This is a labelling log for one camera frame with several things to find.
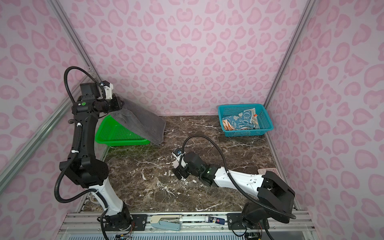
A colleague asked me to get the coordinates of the grey towel gold emblem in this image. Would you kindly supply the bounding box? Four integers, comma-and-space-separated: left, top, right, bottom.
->
111, 95, 166, 146

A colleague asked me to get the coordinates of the orange patterned cloth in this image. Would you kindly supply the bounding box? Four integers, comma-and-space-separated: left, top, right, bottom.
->
222, 120, 237, 131

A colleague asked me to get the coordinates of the blue patterned cloth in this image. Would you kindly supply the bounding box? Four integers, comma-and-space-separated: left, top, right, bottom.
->
222, 108, 260, 131

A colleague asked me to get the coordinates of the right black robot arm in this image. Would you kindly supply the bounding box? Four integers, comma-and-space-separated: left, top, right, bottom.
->
173, 135, 297, 237

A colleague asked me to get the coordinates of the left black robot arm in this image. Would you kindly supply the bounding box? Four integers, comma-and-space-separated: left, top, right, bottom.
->
54, 66, 134, 235

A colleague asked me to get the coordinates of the green plastic basket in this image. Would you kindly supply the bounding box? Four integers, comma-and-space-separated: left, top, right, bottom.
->
95, 116, 151, 147

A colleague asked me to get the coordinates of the small blue battery pack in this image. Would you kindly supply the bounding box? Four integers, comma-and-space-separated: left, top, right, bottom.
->
205, 216, 226, 225

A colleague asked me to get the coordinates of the teal plastic basket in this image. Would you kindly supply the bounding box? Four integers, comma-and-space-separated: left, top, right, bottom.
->
218, 104, 274, 137

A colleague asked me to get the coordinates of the grey stapler tool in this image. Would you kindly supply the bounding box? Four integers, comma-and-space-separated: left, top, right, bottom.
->
150, 215, 183, 231

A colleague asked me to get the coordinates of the pink calculator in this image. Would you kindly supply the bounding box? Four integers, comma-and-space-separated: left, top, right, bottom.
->
258, 168, 280, 177

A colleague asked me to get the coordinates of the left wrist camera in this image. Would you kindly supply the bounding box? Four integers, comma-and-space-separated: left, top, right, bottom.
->
101, 81, 114, 100

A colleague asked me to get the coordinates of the aluminium front rail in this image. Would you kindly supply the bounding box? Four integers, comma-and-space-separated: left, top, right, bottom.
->
55, 210, 319, 240

